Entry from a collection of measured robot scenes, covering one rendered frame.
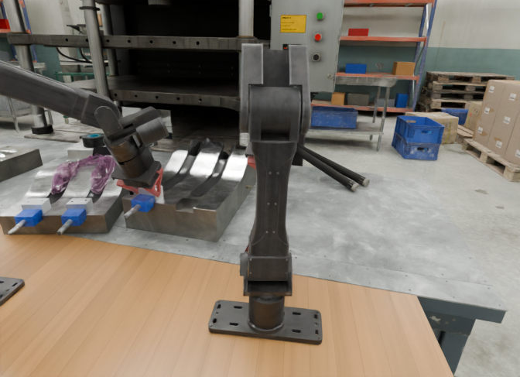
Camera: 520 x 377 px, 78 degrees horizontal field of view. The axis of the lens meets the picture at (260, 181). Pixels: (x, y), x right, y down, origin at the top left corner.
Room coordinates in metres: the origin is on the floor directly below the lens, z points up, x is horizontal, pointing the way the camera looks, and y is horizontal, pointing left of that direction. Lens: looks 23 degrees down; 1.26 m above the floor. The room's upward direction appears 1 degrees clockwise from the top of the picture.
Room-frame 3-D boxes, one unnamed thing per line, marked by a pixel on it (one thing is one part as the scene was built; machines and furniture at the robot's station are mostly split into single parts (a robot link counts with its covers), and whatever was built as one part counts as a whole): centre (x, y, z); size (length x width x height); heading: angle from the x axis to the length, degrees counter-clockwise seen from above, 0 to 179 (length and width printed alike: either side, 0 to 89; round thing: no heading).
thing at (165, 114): (1.87, 0.53, 0.87); 0.50 x 0.27 x 0.17; 167
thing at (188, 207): (0.73, 0.18, 0.87); 0.05 x 0.05 x 0.04; 77
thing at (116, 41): (1.96, 0.54, 1.20); 1.29 x 0.83 x 0.19; 77
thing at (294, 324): (0.44, -0.02, 0.84); 0.20 x 0.07 x 0.08; 84
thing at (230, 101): (1.96, 0.54, 0.96); 1.29 x 0.83 x 0.18; 77
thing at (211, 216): (0.97, 0.18, 0.87); 0.50 x 0.26 x 0.14; 167
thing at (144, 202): (0.72, 0.29, 0.89); 0.13 x 0.05 x 0.05; 167
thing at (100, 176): (0.96, 0.54, 0.90); 0.26 x 0.18 x 0.08; 4
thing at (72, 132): (1.96, 0.56, 0.76); 1.30 x 0.84 x 0.07; 77
